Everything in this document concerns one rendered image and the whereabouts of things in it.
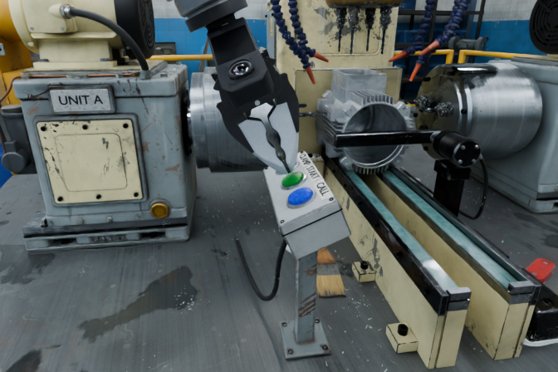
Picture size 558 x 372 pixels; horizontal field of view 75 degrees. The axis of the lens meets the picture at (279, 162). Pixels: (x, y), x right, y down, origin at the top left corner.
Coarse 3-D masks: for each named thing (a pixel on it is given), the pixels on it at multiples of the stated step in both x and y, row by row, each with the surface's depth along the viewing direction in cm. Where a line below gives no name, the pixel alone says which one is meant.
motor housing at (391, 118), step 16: (352, 96) 86; (368, 96) 81; (384, 96) 81; (320, 112) 98; (384, 112) 93; (400, 112) 82; (320, 128) 97; (336, 128) 83; (384, 128) 95; (400, 128) 86; (352, 160) 85; (368, 160) 90; (384, 160) 87
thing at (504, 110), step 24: (432, 72) 96; (456, 72) 86; (480, 72) 86; (504, 72) 86; (432, 96) 96; (456, 96) 86; (480, 96) 83; (504, 96) 83; (528, 96) 84; (432, 120) 97; (456, 120) 86; (480, 120) 83; (504, 120) 84; (528, 120) 85; (432, 144) 97; (480, 144) 86; (504, 144) 88
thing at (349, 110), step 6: (324, 96) 97; (330, 96) 97; (402, 102) 82; (342, 108) 82; (348, 108) 80; (354, 108) 80; (402, 108) 82; (408, 108) 82; (348, 114) 80; (342, 156) 86; (342, 162) 84; (348, 162) 85; (396, 162) 86; (348, 168) 85
